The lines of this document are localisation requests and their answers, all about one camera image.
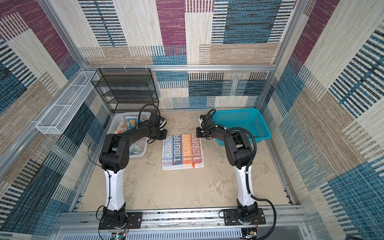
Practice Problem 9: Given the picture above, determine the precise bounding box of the rabbit print striped towel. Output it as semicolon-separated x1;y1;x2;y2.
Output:
162;134;204;171

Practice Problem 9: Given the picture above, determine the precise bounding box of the white plastic laundry basket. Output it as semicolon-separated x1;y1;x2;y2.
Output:
108;112;151;159

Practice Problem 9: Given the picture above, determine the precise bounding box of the teal plastic basket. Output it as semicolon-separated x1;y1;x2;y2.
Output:
213;108;271;143

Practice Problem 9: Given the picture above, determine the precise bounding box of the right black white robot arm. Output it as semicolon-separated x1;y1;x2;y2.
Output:
196;109;277;240

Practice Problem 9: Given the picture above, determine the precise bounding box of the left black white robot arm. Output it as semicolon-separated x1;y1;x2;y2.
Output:
99;104;167;229

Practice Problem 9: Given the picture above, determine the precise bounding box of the teal bicycle print towel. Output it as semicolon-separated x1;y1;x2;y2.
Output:
114;117;138;134

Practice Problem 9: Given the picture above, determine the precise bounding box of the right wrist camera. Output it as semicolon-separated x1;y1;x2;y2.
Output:
199;114;213;129

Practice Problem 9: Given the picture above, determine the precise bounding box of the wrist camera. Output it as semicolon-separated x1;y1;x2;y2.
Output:
199;114;213;129
149;113;164;127

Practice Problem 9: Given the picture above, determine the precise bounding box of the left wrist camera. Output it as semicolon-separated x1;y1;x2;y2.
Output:
149;113;164;127

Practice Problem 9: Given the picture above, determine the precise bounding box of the black wire shelf rack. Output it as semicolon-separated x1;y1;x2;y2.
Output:
91;68;159;114

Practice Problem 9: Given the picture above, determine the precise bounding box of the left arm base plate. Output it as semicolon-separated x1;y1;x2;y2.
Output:
99;212;143;230

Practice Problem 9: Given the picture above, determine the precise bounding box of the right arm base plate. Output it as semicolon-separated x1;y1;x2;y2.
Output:
219;208;267;226

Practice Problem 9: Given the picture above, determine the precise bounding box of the white wire mesh tray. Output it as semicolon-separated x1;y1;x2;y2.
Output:
36;71;95;135

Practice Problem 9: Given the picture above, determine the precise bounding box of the aluminium mounting rail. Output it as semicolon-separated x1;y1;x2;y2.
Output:
53;205;310;234

